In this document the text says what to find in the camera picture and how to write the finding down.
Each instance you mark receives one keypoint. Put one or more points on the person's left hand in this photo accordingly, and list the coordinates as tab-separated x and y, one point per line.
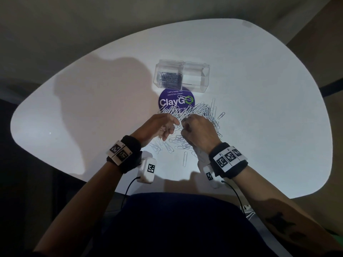
152	129

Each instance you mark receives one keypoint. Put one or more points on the person's right hand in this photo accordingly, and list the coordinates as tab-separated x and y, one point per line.
201	131

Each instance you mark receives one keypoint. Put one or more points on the pile of mixed paper clips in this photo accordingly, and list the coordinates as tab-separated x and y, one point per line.
193	109

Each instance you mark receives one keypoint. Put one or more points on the cluster of sorted blue clips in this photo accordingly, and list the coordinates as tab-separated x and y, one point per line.
171	78

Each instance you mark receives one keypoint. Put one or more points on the clear plastic two-compartment box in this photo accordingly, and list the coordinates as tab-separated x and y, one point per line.
195	76

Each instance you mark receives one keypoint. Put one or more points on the person's right forearm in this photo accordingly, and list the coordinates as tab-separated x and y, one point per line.
286	208

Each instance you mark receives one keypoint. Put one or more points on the person's left forearm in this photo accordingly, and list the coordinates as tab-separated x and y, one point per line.
77	211

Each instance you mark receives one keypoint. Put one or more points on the person's dark blue clothing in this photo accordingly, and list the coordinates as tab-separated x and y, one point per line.
185	230

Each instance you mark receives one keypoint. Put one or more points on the round purple sticker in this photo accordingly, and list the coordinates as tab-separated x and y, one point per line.
168	101

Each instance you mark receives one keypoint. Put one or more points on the black left wristband with markers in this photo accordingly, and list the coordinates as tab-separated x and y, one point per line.
123	153

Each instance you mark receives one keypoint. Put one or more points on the black wristband with markers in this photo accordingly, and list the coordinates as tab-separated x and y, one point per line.
123	153
227	160

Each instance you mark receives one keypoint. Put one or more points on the black right wristband with markers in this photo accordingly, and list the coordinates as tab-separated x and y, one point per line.
227	160

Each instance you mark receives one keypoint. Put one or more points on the black bar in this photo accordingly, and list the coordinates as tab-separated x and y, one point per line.
332	88

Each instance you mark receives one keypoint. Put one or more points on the green object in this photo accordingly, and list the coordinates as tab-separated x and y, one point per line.
333	232

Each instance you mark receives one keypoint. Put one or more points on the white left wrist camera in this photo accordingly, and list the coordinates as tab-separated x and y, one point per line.
147	167

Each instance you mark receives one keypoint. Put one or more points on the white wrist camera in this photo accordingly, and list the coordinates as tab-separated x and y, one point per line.
147	167
210	176

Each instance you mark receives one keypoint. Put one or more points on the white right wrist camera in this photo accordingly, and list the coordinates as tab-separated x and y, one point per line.
210	176

